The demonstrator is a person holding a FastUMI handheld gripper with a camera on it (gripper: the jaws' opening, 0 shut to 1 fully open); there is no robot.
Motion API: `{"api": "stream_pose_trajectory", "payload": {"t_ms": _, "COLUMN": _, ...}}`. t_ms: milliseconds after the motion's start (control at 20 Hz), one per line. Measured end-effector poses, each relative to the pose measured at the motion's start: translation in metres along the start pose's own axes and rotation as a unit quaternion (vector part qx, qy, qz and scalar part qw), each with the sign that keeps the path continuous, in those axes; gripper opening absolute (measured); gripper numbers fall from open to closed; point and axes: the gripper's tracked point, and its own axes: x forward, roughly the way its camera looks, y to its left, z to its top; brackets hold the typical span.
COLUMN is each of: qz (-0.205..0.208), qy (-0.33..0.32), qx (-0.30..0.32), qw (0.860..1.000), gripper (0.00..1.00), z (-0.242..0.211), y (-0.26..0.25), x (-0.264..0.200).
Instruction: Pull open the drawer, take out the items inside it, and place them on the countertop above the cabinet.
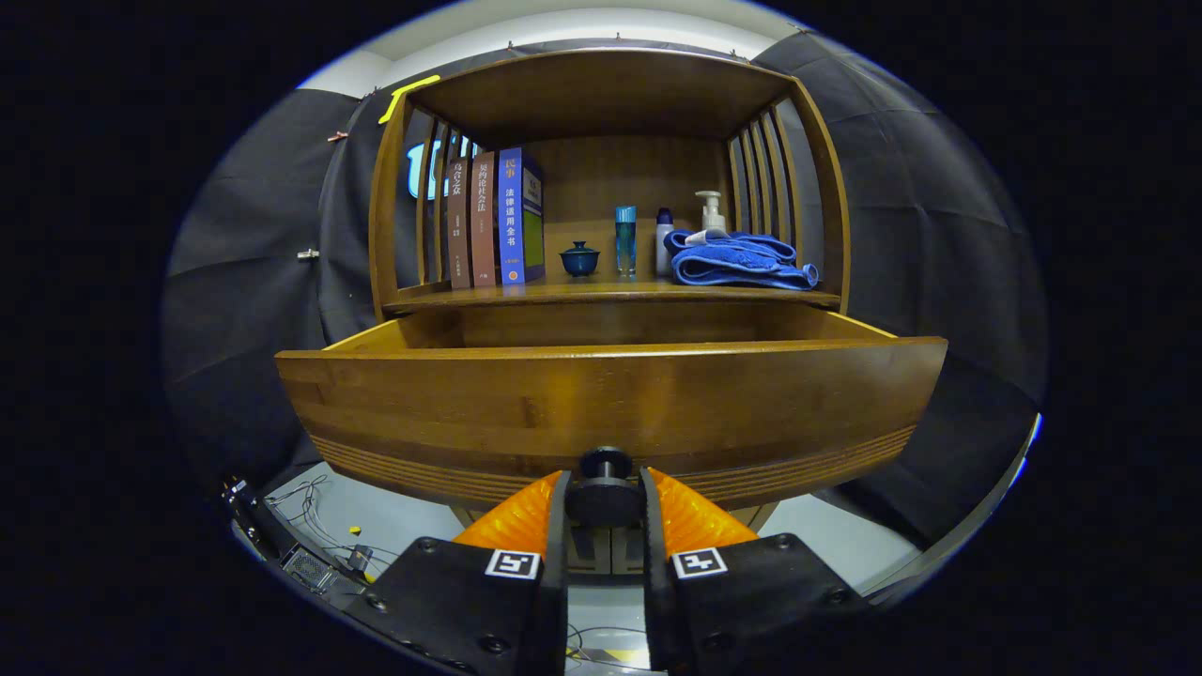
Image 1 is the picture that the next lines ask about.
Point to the dark brown book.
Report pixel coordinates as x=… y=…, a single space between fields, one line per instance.
x=458 y=225

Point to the folded blue towel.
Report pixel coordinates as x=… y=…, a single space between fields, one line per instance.
x=732 y=263

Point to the wooden cabinet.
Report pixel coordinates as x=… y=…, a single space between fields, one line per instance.
x=601 y=94

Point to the yellow black floor tape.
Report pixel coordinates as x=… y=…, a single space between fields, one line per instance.
x=615 y=657

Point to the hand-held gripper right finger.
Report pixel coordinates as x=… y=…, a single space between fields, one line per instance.
x=657 y=601

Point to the thick blue book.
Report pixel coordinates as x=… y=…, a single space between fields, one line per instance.
x=512 y=216

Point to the wooden countertop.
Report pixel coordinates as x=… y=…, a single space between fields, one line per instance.
x=563 y=291

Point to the reddish brown book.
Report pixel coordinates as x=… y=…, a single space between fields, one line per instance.
x=483 y=225

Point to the black floor equipment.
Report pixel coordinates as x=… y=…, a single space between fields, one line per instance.
x=310 y=568

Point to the white pump bottle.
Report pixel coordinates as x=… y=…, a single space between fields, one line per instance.
x=712 y=221

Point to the clear blue tall bottle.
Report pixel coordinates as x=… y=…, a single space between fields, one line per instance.
x=625 y=244

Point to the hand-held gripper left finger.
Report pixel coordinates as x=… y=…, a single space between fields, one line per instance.
x=556 y=601

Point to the white bottle with blue cap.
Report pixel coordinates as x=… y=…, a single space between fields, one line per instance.
x=663 y=249

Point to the blue lidded teacup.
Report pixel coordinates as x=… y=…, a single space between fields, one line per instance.
x=580 y=261

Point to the wooden drawer with black knob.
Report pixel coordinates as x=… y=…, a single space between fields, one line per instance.
x=610 y=404

